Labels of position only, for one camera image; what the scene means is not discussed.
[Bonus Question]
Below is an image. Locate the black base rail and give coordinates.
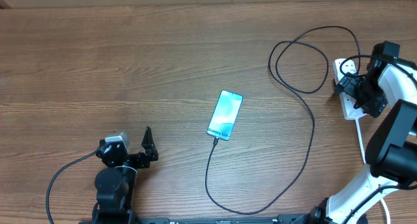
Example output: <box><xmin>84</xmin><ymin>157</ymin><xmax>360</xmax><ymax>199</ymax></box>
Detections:
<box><xmin>81</xmin><ymin>214</ymin><xmax>309</xmax><ymax>224</ymax></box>

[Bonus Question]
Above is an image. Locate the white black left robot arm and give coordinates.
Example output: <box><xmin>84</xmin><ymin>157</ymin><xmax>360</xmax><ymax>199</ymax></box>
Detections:
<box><xmin>92</xmin><ymin>126</ymin><xmax>158</xmax><ymax>224</ymax></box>

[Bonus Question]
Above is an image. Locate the blue Samsung Galaxy smartphone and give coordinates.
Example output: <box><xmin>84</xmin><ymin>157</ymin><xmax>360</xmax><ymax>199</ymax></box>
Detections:
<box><xmin>207</xmin><ymin>90</ymin><xmax>244</xmax><ymax>141</ymax></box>

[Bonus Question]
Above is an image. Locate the white power strip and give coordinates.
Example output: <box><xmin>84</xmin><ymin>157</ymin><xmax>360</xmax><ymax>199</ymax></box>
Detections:
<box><xmin>333</xmin><ymin>58</ymin><xmax>366</xmax><ymax>120</ymax></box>

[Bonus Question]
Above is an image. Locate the white power strip cord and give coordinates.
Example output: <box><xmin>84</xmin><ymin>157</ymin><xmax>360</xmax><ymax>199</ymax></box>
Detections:
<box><xmin>354</xmin><ymin>118</ymin><xmax>391</xmax><ymax>224</ymax></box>

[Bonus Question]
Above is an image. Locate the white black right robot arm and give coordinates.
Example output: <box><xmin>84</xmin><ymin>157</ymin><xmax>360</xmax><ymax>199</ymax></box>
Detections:
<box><xmin>295</xmin><ymin>41</ymin><xmax>416</xmax><ymax>223</ymax></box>

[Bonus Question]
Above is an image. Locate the black charger cable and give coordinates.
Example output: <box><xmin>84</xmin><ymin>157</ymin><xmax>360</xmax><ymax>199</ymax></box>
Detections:
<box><xmin>205</xmin><ymin>25</ymin><xmax>362</xmax><ymax>216</ymax></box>

